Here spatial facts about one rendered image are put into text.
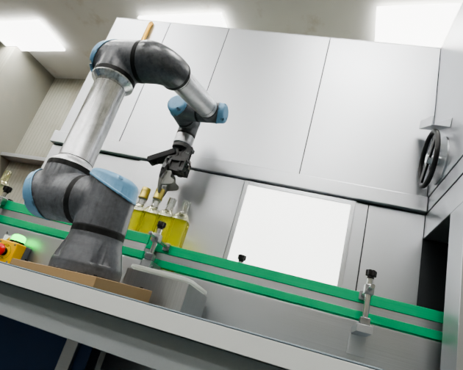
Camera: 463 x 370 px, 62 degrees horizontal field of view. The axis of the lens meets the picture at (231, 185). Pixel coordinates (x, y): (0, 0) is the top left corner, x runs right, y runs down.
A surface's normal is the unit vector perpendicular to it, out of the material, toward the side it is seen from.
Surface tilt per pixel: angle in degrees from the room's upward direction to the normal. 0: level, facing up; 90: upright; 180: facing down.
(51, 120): 90
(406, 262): 90
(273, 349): 90
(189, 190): 90
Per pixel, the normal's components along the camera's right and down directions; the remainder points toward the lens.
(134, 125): -0.15, -0.41
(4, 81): 0.92, 0.13
